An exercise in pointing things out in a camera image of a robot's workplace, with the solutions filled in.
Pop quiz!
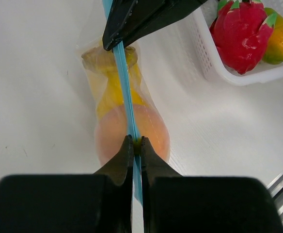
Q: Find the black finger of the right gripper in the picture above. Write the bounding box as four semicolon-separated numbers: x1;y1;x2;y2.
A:
102;0;206;51

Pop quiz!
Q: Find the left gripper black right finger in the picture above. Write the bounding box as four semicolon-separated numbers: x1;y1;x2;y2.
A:
141;136;180;233

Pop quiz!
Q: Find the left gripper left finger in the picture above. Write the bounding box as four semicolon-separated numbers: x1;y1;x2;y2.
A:
95;135;134;233

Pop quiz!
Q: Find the orange peach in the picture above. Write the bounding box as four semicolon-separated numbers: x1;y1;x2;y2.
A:
94;104;170;166

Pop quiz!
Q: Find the yellow banana bunch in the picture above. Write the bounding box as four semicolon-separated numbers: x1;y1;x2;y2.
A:
81;45;147;120

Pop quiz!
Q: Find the clear zip top bag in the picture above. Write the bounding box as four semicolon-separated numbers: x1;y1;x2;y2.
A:
77;0;159;201

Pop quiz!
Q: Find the white plastic basket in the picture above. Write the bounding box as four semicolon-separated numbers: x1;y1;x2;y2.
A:
185;0;283;86

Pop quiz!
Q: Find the red dragon fruit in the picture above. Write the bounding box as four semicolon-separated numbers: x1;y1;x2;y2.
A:
209;0;277;75

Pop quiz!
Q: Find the orange green mango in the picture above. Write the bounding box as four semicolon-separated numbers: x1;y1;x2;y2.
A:
262;14;283;65

